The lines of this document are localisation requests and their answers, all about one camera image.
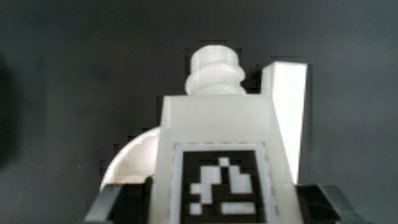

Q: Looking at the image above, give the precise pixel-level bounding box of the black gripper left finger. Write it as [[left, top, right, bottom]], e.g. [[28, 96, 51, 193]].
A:
[[83, 178, 153, 224]]

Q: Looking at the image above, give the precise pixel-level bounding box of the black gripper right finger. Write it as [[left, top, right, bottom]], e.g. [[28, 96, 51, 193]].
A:
[[296, 184, 359, 224]]

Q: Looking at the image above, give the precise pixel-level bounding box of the white round stool seat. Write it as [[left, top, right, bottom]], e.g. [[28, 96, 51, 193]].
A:
[[99, 128, 160, 188]]

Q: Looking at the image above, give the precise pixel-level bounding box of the white stool leg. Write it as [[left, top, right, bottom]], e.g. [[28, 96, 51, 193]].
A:
[[149, 45, 304, 224]]

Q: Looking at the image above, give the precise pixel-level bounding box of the white right wall rail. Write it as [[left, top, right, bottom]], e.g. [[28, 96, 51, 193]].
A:
[[261, 61, 307, 182]]

